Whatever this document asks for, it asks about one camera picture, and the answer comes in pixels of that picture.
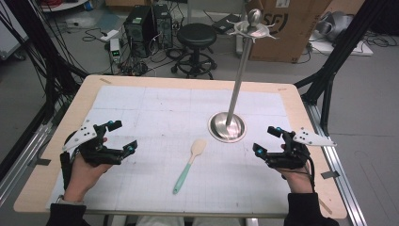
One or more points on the white grid mat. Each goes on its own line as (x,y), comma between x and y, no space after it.
(156,109)

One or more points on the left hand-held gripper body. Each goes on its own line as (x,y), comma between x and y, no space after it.
(94,150)

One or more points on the small device with green display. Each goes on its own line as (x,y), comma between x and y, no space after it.
(115,50)

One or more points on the black round stool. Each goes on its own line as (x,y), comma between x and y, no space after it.
(196,35)

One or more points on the person's left hand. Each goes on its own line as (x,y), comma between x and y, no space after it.
(83,179)

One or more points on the black metal frame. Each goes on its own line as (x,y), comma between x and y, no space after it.
(342,47)
(40,47)

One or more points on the aluminium rail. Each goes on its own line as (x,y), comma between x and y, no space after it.
(19,163)
(338,175)

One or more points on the large cardboard box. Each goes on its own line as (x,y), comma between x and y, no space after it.
(288,34)

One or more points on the flat black device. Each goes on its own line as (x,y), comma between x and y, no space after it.
(226,24)

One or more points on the white power strip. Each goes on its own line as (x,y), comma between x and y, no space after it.
(109,35)

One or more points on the grey bundled cloth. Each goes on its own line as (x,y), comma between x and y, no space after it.
(337,25)

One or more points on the black tape piece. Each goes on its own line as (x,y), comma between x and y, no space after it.
(42,162)
(330,174)

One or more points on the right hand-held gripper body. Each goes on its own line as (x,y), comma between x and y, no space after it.
(291,153)

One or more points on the person's right hand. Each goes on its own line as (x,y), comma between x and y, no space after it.
(298,182)

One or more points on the black computer tower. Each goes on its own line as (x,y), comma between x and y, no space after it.
(139,31)
(163,25)

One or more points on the metal utensil stand with hooks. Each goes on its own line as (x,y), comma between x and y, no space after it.
(238,78)

